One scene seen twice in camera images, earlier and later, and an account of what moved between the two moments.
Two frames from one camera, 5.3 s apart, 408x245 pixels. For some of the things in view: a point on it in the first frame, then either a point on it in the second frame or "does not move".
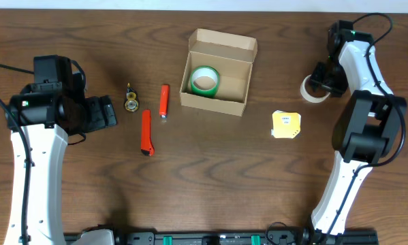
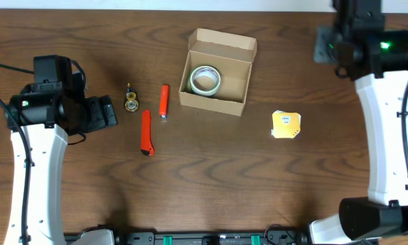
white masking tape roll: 308,96 to 205,80
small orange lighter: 164,101 does not move
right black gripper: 321,79 to 323,44
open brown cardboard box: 232,56 does not move
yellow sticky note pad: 285,124 does not move
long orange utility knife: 146,145 does not move
